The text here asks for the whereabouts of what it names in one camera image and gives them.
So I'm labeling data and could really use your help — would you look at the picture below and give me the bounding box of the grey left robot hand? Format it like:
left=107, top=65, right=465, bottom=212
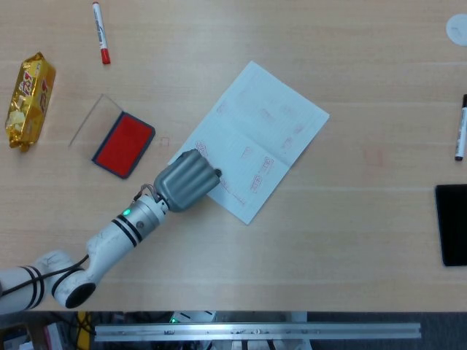
left=153, top=148, right=223, bottom=213

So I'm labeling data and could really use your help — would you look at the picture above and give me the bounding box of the red ink pad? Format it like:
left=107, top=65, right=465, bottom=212
left=90, top=111, right=156, bottom=180

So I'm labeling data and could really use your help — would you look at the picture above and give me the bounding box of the open lined notebook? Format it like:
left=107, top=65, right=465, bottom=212
left=167, top=60, right=331, bottom=225

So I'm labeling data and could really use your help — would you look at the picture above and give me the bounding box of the red whiteboard marker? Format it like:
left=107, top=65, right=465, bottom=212
left=91, top=1, right=112, bottom=66

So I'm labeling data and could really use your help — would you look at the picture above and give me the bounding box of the golden snack packet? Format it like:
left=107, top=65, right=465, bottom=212
left=4, top=51, right=57, bottom=153

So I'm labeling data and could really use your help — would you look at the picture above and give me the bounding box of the black smartphone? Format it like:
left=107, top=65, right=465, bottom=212
left=434, top=184, right=467, bottom=268

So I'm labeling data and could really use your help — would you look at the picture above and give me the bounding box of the black whiteboard marker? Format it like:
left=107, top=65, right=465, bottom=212
left=454, top=93, right=467, bottom=162

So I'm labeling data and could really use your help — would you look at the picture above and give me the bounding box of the white round grommet cover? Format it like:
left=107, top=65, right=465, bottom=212
left=445, top=13, right=467, bottom=47

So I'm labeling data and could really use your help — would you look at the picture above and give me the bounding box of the aluminium rail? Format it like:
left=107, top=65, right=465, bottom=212
left=93, top=322, right=422, bottom=343

